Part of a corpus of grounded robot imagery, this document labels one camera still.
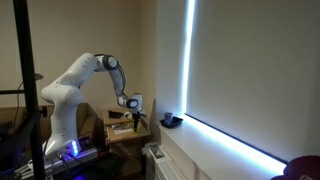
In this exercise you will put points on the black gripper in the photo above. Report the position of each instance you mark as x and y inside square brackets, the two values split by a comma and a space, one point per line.
[136, 117]

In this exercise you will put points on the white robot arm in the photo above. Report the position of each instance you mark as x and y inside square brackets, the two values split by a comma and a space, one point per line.
[65, 100]

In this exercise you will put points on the aluminium robot base platform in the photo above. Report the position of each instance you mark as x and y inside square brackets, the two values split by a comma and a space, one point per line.
[83, 155]

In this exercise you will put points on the white window sill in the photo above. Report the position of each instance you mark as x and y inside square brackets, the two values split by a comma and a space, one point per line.
[206, 150]

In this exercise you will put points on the wooden pull-out shelf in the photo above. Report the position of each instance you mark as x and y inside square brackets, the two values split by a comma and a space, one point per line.
[126, 136]

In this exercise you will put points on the brochure with house photos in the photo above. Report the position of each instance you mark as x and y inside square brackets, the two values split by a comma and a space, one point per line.
[121, 129]

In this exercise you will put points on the light wooden desk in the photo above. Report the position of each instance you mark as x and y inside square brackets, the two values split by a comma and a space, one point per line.
[113, 121]

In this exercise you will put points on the black cloth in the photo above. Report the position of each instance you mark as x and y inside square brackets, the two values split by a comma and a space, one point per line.
[115, 114]

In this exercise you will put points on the black plastic tray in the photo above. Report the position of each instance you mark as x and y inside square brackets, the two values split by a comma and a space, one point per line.
[176, 122]

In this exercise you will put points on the white radiator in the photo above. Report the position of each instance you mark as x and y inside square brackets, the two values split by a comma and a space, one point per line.
[166, 168]

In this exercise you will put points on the black metal stand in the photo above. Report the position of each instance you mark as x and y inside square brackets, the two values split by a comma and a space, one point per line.
[28, 83]

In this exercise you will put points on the maroon cap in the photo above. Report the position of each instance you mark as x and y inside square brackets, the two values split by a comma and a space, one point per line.
[301, 168]

